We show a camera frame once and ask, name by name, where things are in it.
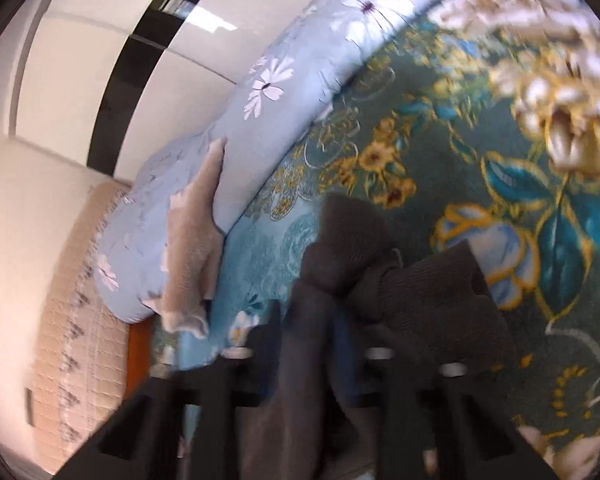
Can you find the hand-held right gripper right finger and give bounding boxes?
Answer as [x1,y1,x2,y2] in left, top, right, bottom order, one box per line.
[330,310,563,480]

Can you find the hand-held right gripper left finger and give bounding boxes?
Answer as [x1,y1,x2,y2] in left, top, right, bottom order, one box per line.
[55,300,286,480]

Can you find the dark grey fleece pants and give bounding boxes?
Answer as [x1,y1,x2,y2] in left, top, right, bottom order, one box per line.
[240,192,513,480]

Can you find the beige yellow towel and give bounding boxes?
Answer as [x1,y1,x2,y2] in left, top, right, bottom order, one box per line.
[159,136,229,339]

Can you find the beige quilted headboard cover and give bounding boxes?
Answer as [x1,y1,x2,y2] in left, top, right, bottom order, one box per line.
[30,180,136,476]

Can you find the teal floral blanket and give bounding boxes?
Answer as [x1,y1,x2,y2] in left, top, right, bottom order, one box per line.
[150,0,600,480]

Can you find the light blue floral quilt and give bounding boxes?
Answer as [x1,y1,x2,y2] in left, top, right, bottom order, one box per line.
[95,0,496,323]

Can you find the white wardrobe with black trim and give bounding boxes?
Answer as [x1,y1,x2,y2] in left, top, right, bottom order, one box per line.
[7,0,343,183]

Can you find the wooden bed frame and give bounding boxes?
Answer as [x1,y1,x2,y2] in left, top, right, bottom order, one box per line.
[122,317,156,401]

